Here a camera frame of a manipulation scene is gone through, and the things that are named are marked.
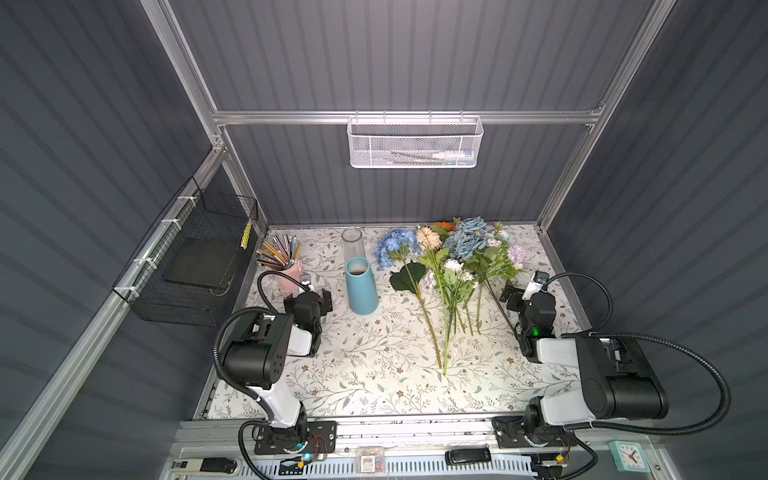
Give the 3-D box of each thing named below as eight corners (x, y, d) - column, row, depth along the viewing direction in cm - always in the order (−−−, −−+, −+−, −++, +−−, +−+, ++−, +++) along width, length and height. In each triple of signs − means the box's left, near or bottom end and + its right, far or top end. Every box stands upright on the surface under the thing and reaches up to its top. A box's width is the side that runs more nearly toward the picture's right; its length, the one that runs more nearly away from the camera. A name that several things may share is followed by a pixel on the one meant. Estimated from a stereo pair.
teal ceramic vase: (352, 315, 97) (344, 280, 81) (354, 293, 102) (347, 256, 87) (378, 315, 97) (375, 280, 81) (378, 293, 102) (376, 256, 87)
